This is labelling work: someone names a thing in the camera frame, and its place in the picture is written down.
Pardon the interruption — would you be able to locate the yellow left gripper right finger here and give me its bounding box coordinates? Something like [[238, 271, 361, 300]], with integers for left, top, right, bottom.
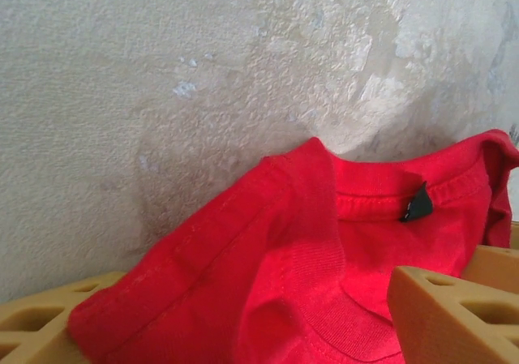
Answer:
[[388, 264, 519, 364]]

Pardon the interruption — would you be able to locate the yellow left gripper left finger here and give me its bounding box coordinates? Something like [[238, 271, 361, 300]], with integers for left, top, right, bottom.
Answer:
[[0, 270, 127, 364]]

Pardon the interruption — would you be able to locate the red t-shirt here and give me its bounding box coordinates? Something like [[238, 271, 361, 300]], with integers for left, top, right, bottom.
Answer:
[[66, 128, 519, 364]]

